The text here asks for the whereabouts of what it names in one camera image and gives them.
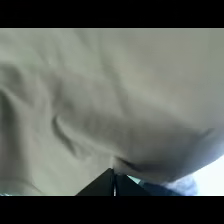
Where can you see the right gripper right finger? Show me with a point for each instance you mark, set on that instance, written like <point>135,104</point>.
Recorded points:
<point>130,188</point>

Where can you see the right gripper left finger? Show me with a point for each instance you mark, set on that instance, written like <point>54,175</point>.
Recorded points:
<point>99,186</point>

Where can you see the grey shirt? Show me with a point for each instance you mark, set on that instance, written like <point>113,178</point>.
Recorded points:
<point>100,93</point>

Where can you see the blue garment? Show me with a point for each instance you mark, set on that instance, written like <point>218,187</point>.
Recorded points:
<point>176,188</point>

